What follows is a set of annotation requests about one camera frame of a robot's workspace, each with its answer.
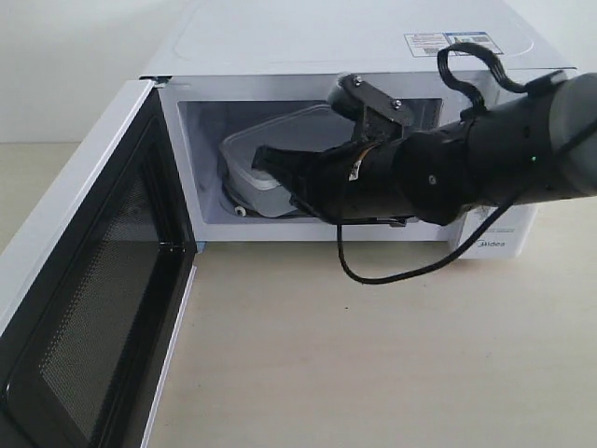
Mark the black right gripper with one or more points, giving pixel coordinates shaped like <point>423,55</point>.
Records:
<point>319,180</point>

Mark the white plastic lidded container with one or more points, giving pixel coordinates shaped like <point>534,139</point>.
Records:
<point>293,126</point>

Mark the white microwave door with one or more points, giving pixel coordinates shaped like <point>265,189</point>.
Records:
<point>94,285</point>

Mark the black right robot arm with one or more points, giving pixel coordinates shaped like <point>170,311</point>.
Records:
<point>522,150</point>

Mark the white microwave oven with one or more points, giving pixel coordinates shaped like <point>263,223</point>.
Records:
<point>224,57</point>

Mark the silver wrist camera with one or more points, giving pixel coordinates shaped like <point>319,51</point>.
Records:
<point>346,97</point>

